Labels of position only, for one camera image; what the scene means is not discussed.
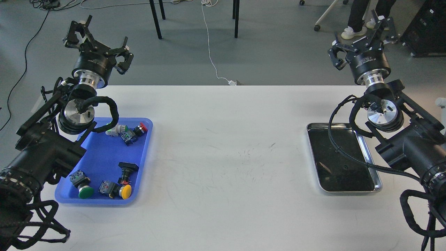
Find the blue plastic tray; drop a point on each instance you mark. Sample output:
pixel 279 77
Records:
pixel 100 163

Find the person in black trousers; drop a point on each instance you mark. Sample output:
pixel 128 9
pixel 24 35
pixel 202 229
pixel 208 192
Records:
pixel 355 26

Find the black chair leg right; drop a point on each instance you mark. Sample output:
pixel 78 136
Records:
pixel 235 16

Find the black square push button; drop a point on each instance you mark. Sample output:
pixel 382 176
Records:
pixel 127 169

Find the light green terminal switch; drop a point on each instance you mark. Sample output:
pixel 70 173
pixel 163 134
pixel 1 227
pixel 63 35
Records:
pixel 118 130

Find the green push button switch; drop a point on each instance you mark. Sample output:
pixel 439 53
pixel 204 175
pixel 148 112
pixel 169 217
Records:
pixel 80 180

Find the metal tray with black mat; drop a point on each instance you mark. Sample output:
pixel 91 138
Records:
pixel 328 162

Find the red push button switch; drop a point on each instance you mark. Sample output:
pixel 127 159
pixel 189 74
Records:
pixel 130 136

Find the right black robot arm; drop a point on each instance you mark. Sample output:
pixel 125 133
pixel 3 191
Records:
pixel 410 138

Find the white rolling stand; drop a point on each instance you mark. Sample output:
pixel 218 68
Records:
pixel 317 26

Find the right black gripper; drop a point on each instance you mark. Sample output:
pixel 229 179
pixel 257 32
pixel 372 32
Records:
pixel 357 55

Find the black chair leg left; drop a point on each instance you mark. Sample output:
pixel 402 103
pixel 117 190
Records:
pixel 155 17

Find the yellow push button switch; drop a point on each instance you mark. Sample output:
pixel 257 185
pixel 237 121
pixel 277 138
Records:
pixel 113 189

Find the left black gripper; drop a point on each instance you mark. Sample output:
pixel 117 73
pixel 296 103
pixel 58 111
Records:
pixel 80 38

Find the black chair leg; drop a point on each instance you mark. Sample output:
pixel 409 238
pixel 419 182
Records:
pixel 155 17
pixel 235 16

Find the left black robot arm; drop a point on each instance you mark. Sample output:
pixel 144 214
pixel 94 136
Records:
pixel 50 141

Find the black equipment case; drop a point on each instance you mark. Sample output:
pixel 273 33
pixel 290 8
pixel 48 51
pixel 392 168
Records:
pixel 426 34

